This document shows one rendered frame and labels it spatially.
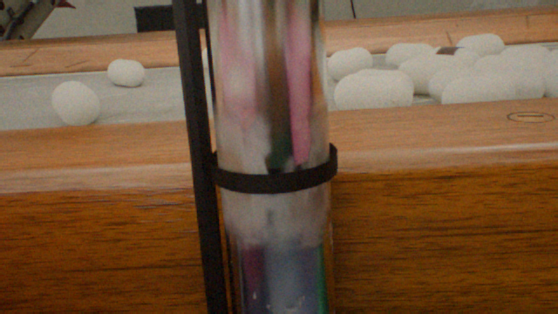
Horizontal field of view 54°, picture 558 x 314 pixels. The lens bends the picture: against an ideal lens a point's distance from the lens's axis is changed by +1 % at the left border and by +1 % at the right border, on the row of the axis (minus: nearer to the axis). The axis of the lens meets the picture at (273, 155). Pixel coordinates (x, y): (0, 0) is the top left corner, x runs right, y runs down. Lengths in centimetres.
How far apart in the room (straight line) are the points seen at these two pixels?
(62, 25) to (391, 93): 239
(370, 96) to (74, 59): 33
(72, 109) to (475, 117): 20
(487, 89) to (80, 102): 19
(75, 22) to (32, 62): 204
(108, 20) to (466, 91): 233
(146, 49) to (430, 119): 38
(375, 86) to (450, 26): 27
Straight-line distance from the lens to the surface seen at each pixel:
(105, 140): 16
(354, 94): 26
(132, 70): 40
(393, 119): 16
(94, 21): 255
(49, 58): 54
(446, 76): 29
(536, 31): 53
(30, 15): 98
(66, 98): 29
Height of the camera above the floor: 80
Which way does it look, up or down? 17 degrees down
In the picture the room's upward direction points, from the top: 4 degrees counter-clockwise
